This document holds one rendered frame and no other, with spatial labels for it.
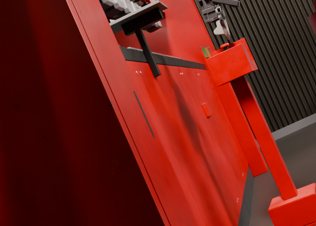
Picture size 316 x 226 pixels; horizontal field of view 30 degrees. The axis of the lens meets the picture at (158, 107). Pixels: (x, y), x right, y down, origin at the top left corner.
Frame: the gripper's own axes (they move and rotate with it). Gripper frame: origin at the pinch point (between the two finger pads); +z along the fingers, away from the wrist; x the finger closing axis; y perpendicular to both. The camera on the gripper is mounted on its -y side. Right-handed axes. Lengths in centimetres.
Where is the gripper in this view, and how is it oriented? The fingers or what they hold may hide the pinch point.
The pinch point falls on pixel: (229, 36)
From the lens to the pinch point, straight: 255.0
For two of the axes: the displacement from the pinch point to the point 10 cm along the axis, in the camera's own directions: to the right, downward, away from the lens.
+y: -9.0, 3.1, 2.9
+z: 3.3, 9.4, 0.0
